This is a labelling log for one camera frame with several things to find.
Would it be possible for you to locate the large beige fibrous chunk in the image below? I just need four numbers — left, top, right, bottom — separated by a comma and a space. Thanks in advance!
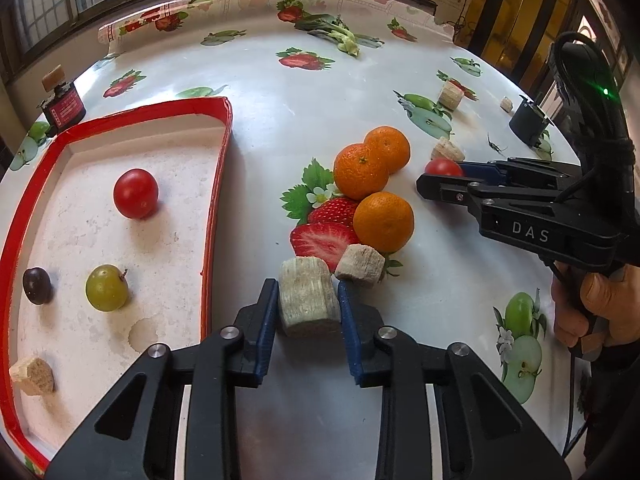
277, 255, 342, 338

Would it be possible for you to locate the red rimmed white tray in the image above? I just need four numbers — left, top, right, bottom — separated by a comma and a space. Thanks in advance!
0, 96, 233, 478

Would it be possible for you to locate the green grape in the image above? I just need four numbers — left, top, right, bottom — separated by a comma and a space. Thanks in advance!
85, 264, 130, 313

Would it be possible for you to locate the barred window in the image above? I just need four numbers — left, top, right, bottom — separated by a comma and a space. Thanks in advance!
0, 0, 436, 81

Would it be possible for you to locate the green leafy vegetable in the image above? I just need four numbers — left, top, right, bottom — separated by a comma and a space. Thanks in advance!
294, 13, 362, 57

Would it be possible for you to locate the person's right hand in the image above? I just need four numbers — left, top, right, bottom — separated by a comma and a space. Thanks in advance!
551, 262, 640, 349

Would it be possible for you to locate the black cable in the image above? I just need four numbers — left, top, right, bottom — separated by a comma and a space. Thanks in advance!
552, 31, 638, 458

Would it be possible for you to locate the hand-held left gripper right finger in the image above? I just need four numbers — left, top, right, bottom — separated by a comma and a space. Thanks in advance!
337, 280, 573, 480

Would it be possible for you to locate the black red label cylinder device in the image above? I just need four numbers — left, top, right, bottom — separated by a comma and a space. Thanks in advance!
37, 82, 87, 137

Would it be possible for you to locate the orange mandarin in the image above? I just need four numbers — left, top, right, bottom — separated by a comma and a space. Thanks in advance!
333, 143, 390, 201
353, 191, 416, 254
363, 126, 411, 175

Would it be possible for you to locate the dark purple grape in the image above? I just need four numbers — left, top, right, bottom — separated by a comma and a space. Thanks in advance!
22, 267, 53, 305

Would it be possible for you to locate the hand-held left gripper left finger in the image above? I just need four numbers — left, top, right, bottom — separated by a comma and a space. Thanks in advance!
44, 277, 281, 480

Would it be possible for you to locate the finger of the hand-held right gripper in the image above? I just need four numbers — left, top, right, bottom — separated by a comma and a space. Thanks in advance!
416, 171, 576, 211
457, 156, 584, 189

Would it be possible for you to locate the yellow black striped panel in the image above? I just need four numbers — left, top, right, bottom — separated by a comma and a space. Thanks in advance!
467, 0, 583, 83

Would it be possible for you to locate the red cherry tomato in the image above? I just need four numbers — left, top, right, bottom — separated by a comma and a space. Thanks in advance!
425, 157, 465, 178
113, 168, 160, 220

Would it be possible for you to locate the fruit print tablecloth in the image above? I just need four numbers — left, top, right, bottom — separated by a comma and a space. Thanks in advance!
0, 0, 596, 480

